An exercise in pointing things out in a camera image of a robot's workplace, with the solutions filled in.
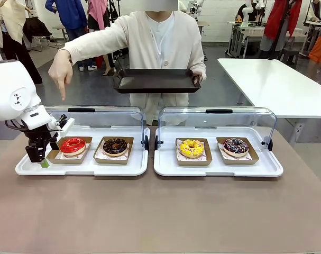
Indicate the white display tray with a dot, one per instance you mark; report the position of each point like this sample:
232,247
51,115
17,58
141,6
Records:
215,170
78,169

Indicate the white printed paper liner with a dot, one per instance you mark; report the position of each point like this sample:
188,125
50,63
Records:
111,158
192,159
70,156
247,157

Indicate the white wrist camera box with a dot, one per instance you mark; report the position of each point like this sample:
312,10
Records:
67,125

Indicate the yellow sprinkled donut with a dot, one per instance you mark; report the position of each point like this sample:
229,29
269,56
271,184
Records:
185,150

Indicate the purple sprinkled donut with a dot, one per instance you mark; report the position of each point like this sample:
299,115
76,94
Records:
230,150

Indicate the brown cardboard donut tray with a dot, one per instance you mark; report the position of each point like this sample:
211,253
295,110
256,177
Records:
254,158
99,158
54,158
207,158

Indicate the bystander blue top jeans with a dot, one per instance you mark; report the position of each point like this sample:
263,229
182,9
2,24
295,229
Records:
70,16

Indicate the chocolate glazed donut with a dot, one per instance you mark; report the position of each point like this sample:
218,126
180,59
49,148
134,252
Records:
108,150

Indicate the clear display lid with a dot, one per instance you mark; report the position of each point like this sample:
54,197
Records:
110,119
229,121

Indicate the person left hand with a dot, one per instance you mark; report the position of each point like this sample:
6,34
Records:
197,80

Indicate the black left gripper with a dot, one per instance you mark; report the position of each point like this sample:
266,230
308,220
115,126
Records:
40,136

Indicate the grey background desk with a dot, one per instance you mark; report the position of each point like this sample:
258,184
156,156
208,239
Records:
255,35

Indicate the person left forearm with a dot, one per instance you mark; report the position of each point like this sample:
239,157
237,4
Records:
198,63

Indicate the bystander cream top black trousers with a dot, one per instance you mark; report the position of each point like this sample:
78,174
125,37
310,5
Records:
12,26

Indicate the large white table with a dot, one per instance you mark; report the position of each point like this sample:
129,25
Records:
276,84

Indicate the bystander orange trousers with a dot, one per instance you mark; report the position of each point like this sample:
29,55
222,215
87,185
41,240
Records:
320,47

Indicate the person right forearm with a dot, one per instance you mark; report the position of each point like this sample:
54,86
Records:
86,45

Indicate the red glazed donut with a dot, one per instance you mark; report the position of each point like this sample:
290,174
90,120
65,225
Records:
67,148

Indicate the person right hand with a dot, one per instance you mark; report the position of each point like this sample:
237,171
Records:
59,68

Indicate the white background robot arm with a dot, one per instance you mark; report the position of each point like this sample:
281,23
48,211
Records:
248,13

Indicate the bystander pink top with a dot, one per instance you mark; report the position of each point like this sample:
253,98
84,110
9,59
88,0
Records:
99,13

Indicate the black serving tray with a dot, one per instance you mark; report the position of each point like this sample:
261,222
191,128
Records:
155,82

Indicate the chair with black jacket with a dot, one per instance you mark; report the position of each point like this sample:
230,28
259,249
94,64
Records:
36,30

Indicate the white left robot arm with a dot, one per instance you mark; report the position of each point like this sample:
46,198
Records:
7,87

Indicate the bystander red coat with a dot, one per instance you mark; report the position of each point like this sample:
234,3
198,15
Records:
282,18

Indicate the seated bystander in black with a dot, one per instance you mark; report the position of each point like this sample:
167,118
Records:
246,12

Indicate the person torso cream cardigan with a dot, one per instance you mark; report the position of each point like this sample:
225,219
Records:
139,45

